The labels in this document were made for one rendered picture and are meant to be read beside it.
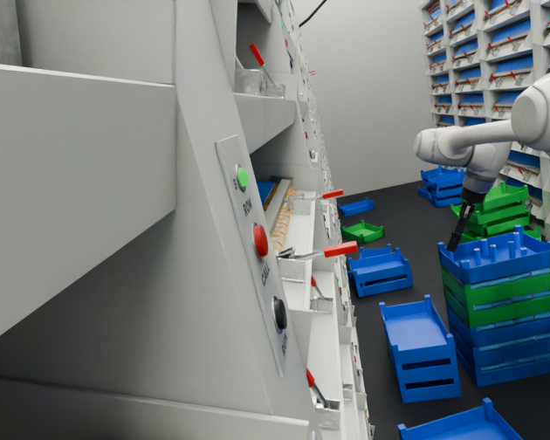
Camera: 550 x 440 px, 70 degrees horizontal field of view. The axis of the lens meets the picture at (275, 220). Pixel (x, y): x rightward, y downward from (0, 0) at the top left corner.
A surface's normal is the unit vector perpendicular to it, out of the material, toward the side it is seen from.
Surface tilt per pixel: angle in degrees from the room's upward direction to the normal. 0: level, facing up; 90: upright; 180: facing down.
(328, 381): 18
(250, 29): 90
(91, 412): 90
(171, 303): 90
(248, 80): 90
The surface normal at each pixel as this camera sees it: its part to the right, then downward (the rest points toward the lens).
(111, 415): -0.11, 0.29
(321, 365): 0.07, -0.95
